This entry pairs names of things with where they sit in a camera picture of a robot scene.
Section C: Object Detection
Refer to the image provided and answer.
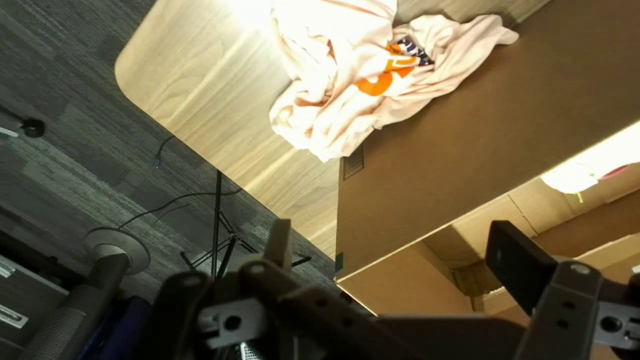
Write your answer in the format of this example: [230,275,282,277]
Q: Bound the blue floor crate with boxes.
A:
[98,297,157,360]

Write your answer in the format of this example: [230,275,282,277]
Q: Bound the peach cloth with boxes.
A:
[267,0,520,165]

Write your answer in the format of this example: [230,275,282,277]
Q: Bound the white cloth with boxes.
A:
[538,119,640,197]

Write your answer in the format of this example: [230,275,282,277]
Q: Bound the black tripod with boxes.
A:
[177,168,315,278]

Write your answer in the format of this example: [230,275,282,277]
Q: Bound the tall dark grey cylinder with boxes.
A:
[18,228,152,360]

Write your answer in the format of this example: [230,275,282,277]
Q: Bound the black floor cable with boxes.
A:
[86,136,246,237]

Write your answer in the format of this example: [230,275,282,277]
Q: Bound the brown cardboard box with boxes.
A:
[332,0,640,337]

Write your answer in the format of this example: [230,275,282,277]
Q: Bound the black floor disc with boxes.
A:
[18,116,47,140]

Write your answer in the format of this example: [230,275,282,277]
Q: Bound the grey drawer cabinet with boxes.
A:
[0,232,62,360]

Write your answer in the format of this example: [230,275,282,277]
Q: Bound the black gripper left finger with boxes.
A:
[152,219,408,360]

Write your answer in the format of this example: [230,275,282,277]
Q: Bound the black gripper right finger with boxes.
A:
[484,219,640,360]

